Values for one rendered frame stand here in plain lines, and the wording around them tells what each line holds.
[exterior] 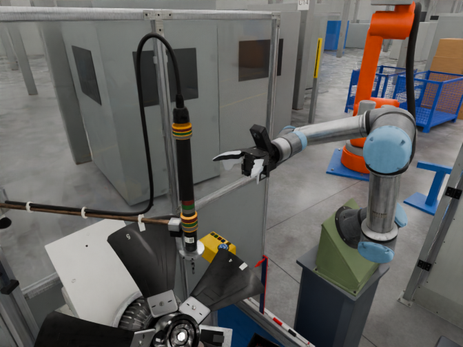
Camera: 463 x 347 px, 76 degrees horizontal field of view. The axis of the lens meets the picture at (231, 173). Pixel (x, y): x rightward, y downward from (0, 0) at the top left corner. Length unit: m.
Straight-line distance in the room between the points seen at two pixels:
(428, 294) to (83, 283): 2.41
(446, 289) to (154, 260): 2.25
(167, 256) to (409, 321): 2.20
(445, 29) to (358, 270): 10.27
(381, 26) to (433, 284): 3.00
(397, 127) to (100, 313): 1.08
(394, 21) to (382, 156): 3.63
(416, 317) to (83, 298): 2.39
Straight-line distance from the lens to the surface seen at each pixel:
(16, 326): 1.47
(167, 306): 1.00
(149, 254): 0.98
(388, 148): 0.90
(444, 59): 8.59
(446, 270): 2.68
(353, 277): 1.37
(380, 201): 1.04
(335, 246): 1.31
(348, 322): 1.58
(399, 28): 4.46
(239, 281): 1.12
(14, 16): 1.25
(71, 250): 1.17
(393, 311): 2.84
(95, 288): 1.17
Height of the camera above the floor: 2.02
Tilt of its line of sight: 28 degrees down
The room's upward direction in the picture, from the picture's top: straight up
